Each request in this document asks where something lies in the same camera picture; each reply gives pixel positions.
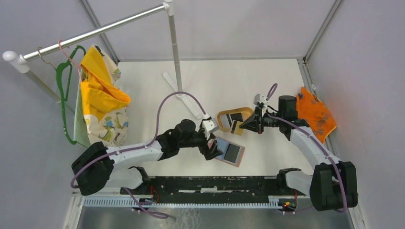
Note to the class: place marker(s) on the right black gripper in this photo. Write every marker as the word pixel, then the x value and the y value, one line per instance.
pixel 253 122

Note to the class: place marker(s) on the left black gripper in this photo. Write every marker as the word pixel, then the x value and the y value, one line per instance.
pixel 213 152

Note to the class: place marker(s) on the gold striped credit card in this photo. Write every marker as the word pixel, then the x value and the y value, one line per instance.
pixel 235 128

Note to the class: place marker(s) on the black card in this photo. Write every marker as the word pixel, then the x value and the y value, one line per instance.
pixel 237 117
pixel 232 153

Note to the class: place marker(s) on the tan oval tray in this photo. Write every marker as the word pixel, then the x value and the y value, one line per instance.
pixel 245 111

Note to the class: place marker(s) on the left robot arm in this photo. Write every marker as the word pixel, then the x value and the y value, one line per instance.
pixel 101 166

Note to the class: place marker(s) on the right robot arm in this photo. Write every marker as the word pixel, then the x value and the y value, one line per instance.
pixel 333 183

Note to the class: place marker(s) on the black card in tray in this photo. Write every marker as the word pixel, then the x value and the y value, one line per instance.
pixel 237 117

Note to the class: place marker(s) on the orange cloth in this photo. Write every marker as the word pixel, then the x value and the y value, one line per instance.
pixel 315 113

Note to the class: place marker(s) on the yellow dinosaur print garment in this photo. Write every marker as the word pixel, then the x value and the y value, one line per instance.
pixel 101 105

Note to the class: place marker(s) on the green hanger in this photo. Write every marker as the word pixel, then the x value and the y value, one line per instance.
pixel 65 92

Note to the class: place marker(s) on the pink hanger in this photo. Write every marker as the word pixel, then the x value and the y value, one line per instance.
pixel 70 59

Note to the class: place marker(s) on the metal clothes rack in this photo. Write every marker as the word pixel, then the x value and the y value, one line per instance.
pixel 20 61

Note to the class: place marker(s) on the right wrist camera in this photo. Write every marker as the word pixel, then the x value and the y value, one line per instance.
pixel 260 101

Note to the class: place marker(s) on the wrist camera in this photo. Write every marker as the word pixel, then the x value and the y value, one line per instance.
pixel 210 126
pixel 260 101

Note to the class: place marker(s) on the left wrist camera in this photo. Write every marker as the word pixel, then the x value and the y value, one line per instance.
pixel 210 126

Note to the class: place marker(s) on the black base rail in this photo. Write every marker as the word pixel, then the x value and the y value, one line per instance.
pixel 213 190

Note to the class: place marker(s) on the white cable duct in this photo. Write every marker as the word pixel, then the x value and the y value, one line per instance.
pixel 130 203

